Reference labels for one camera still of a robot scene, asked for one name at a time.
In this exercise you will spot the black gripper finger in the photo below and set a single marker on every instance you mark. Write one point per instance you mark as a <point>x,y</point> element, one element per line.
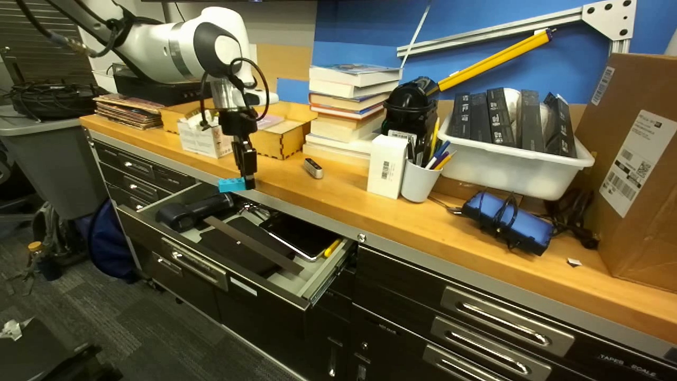
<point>249,163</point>
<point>239,162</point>

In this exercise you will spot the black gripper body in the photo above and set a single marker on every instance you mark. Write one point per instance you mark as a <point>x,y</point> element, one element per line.
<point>238,123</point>

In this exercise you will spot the small blue block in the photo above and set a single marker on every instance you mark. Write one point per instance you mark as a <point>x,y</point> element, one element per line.
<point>228,185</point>

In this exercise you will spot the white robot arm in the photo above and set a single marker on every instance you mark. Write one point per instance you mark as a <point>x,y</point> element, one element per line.
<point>169,45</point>

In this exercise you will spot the open grey metal drawer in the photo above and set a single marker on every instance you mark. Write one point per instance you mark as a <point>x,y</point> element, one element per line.
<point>310,279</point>

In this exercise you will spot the black drawer cabinet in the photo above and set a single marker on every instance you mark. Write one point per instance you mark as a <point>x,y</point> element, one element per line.
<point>394,303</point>

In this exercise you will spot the small white carton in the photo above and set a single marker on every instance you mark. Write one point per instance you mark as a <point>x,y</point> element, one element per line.
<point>202,139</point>

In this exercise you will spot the open plywood box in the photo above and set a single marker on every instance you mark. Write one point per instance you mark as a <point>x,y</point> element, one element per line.
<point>281,139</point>

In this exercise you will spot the small silver metal object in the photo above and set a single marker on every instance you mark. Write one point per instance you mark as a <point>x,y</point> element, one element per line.
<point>313,167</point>

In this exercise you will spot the dark blue handheld device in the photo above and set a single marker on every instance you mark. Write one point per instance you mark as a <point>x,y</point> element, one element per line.
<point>190,211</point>

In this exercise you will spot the long grey metal bar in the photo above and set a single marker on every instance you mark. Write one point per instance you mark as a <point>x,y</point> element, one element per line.
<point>255,245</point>

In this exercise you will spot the flat black box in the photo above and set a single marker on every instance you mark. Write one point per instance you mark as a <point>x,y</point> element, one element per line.
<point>239,247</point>

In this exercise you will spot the large pale book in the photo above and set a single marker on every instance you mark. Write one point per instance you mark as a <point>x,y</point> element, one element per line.
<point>334,150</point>

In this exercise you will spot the black tablet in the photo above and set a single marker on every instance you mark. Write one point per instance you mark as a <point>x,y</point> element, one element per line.
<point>299,236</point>

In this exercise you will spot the thick white book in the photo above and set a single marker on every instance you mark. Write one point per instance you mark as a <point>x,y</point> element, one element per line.
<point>345,126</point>

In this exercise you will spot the red spine book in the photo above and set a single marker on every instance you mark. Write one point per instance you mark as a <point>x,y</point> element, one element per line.
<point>345,105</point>

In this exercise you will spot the thin white book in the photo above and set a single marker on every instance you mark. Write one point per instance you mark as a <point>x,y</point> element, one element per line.
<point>349,91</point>

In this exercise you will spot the yellow pencil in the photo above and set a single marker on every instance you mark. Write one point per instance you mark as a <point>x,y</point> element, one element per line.
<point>333,248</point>

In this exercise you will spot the grey cover book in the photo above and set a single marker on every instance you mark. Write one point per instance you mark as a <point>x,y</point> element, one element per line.
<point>352,72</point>

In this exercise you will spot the tall white box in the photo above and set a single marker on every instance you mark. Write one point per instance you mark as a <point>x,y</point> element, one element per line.
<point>386,166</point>

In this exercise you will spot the blue backpack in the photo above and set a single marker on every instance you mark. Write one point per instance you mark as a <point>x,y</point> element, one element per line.
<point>111,245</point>

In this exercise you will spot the white cup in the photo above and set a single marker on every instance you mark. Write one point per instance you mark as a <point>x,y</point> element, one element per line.
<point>416,182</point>

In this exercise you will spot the black desktop device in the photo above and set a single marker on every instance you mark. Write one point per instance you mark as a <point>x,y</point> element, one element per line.
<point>410,109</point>

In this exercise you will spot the black bag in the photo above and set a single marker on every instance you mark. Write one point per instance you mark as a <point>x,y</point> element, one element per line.
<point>54,100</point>

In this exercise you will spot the blue pen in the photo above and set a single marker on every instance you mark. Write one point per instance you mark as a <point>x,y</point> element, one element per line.
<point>438,150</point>

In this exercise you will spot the grey plastic cart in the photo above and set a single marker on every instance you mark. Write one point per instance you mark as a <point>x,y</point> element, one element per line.
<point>49,162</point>

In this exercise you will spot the thin white rod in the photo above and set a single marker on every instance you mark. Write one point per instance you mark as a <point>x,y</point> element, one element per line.
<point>415,39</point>

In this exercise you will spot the black flat package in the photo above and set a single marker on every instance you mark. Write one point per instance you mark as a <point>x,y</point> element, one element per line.
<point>533,122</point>
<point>504,116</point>
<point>466,116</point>
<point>558,128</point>

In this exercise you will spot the yellow bar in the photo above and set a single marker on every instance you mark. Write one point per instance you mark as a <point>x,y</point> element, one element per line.
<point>493,61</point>

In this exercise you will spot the white plastic bin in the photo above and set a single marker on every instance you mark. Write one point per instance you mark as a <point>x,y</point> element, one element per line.
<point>515,171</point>

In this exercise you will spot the crumpled white paper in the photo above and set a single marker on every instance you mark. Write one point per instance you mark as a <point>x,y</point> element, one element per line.
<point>13,328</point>

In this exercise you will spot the small white scrap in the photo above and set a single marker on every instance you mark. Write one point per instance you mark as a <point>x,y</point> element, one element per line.
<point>574,264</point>

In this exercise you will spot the white shipping label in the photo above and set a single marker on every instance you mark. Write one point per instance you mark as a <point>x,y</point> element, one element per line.
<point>638,162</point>

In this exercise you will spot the large cardboard box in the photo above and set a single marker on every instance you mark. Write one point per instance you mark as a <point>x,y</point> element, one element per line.
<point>634,247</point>

